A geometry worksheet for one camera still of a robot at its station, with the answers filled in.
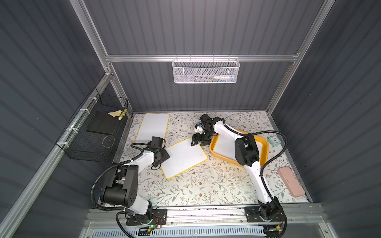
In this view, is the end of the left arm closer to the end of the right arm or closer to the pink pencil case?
the end of the right arm

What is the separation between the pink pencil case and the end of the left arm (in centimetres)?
69

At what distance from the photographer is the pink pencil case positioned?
32.0 inches

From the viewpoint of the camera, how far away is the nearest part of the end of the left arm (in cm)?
69
